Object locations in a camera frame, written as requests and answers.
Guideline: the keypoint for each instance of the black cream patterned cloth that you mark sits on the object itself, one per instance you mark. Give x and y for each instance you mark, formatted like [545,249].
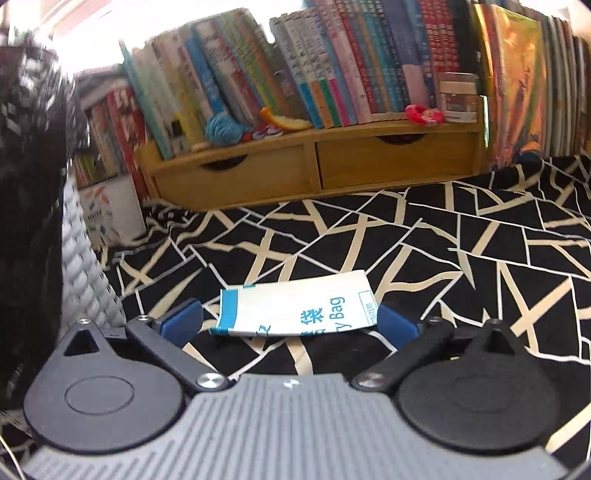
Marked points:
[461,230]

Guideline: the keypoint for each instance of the row of tall colourful paperbacks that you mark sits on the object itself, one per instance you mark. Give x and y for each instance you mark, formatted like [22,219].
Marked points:
[323,60]

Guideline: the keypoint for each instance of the blue yarn ball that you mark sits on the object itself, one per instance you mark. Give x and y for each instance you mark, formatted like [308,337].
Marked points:
[224,130]

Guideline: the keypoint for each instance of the white woven waste basket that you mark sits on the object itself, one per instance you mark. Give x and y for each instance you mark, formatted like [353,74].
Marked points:
[83,258]

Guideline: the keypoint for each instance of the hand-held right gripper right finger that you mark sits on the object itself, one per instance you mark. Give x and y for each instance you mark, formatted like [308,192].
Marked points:
[397,323]

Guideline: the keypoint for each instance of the wooden desktop shelf with drawers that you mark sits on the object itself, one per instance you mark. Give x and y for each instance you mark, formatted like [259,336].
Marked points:
[369,161]

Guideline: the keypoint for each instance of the white printed box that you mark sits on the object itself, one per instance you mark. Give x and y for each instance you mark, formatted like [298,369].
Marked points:
[108,212]

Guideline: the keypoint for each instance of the small red toy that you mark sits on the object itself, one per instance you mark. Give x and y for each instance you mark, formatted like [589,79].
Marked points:
[425,114]

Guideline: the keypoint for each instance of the black trash bag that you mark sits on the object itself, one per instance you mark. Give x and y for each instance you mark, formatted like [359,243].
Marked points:
[27,184]

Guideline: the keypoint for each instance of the small labelled jar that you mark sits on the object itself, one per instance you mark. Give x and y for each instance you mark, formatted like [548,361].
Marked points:
[458,99]

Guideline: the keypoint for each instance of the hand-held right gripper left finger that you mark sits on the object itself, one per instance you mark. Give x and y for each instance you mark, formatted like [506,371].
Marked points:
[182,321]

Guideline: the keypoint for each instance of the orange peel slice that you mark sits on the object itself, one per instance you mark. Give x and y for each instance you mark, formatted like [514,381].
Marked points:
[284,121]

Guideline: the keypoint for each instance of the row of thin magazines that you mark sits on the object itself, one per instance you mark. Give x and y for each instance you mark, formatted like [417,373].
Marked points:
[521,83]

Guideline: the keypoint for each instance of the row of short upright books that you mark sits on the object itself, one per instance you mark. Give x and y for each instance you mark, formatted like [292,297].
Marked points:
[115,134]

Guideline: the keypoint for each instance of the white blue paper bag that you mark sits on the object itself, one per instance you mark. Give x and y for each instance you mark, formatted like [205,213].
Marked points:
[300,304]

